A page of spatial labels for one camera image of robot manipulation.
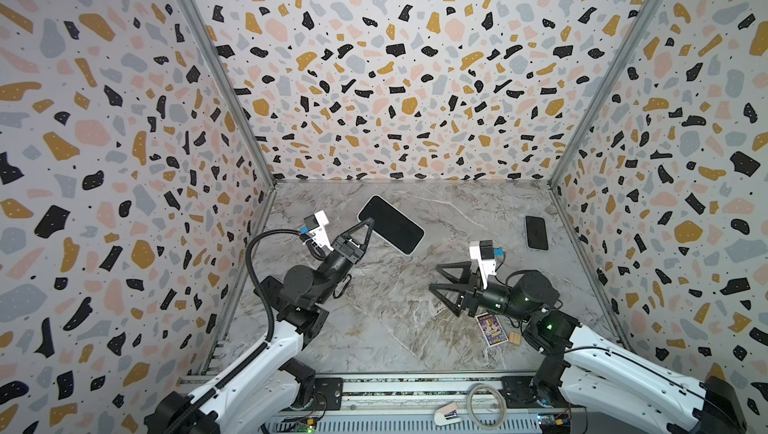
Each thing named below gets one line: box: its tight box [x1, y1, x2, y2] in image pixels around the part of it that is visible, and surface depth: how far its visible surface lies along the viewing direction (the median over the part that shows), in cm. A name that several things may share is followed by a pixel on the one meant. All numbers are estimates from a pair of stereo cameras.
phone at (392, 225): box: [357, 194, 426, 256], surface depth 67 cm
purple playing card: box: [475, 313, 509, 348], surface depth 85 cm
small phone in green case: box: [525, 215, 549, 251], surface depth 109 cm
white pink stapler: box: [433, 402, 462, 426], surface depth 71 cm
